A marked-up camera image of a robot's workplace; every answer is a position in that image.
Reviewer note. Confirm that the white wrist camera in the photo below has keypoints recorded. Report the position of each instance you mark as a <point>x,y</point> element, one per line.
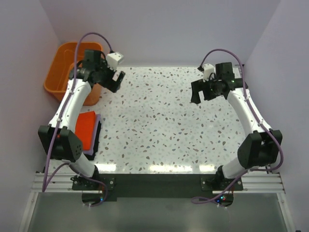
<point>207,70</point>
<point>114,59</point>

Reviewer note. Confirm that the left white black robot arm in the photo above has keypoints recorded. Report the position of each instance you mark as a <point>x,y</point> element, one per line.
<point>58,138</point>

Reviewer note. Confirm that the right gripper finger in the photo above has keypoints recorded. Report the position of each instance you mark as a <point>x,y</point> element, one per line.
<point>210,95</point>
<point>197,87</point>

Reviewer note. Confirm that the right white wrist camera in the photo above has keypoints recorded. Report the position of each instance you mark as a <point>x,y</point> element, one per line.
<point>207,70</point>

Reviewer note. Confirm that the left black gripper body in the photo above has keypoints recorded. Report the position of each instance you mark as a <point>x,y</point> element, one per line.
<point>105,75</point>

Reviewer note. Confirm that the orange t shirt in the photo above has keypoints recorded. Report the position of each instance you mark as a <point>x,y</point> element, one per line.
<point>84,128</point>

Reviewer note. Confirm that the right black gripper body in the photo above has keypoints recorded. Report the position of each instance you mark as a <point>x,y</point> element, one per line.
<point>212,84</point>

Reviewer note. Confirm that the folded lavender t shirt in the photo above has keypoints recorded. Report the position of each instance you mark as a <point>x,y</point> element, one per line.
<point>94,134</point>

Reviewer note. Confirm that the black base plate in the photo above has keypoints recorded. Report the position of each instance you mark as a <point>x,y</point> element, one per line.
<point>198,187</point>

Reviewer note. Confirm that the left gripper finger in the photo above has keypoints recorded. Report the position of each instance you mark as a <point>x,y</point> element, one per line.
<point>119,80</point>
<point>113,86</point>

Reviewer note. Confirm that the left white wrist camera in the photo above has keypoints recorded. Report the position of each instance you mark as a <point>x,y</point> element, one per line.
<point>114,59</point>

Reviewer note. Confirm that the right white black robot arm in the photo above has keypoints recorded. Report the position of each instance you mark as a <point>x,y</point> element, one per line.
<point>260,147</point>

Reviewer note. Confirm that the orange plastic basket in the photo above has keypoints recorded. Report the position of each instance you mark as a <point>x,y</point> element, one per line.
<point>57,78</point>

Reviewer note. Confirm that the aluminium front rail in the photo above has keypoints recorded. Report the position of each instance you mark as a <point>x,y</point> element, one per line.
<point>251,182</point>

